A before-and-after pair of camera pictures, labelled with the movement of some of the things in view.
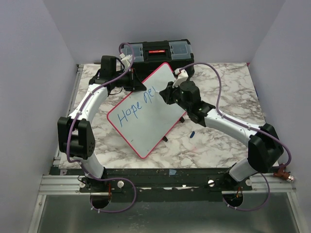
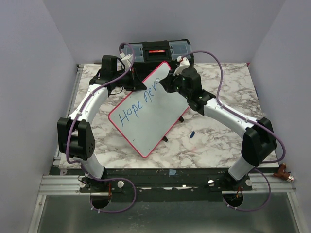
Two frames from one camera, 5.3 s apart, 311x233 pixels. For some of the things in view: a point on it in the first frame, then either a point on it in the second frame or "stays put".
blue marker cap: x=192 y=134 stays put
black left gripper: x=135 y=83 stays put
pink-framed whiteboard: x=144 y=118 stays put
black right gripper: x=166 y=94 to x=166 y=82
